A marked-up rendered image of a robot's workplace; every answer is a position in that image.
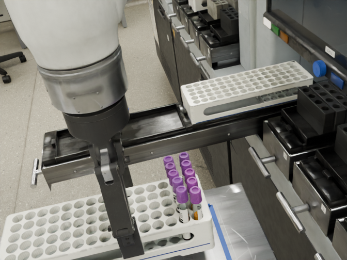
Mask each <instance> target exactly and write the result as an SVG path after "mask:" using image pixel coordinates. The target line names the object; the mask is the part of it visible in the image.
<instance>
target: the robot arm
mask: <svg viewBox="0 0 347 260"><path fill-rule="evenodd" d="M130 1H131V0H4V3H5V5H6V8H7V10H8V12H9V15H10V17H11V20H12V22H13V24H14V26H15V28H16V30H17V32H18V34H19V36H20V38H21V40H22V41H23V42H24V44H25V45H26V46H27V47H28V48H29V50H30V52H31V53H32V55H33V57H34V59H35V61H36V63H37V68H38V71H39V73H40V75H41V76H42V79H43V82H44V84H45V87H46V91H47V92H48V94H49V96H50V99H51V103H52V105H53V106H54V107H55V108H56V109H58V110H60V111H61V112H62V114H63V117H64V120H65V122H66V125H67V128H68V131H69V133H70V134H71V135H72V136H73V137H75V138H77V139H79V140H84V141H88V142H90V143H91V144H90V145H88V148H89V153H90V157H91V158H92V159H93V161H94V165H95V167H94V174H95V175H96V177H97V180H98V183H99V186H100V189H101V193H102V197H103V201H104V204H105V208H106V212H107V215H108V219H109V222H110V225H109V226H108V232H112V236H113V237H114V238H116V239H117V242H118V245H119V248H120V251H121V254H122V257H123V259H127V258H132V257H136V256H140V255H144V254H145V252H144V248H143V244H142V241H141V237H140V234H139V230H138V227H137V223H136V220H135V216H133V217H132V215H131V210H130V206H129V201H128V197H130V196H127V192H126V188H129V187H134V185H133V182H132V178H131V174H130V170H129V166H128V164H127V163H130V162H131V161H130V157H129V155H128V156H124V154H123V153H124V148H123V146H122V142H121V134H120V131H121V130H122V129H123V128H124V127H125V126H126V125H127V123H128V121H129V118H130V113H129V108H128V105H127V101H126V98H125V93H126V91H127V89H128V84H129V83H128V78H127V74H126V71H125V67H124V62H123V58H122V49H121V46H120V44H119V38H118V24H119V23H120V22H121V20H122V17H123V12H124V8H125V5H126V4H127V3H129V2H130ZM100 164H101V165H100ZM124 164H126V165H124Z"/></svg>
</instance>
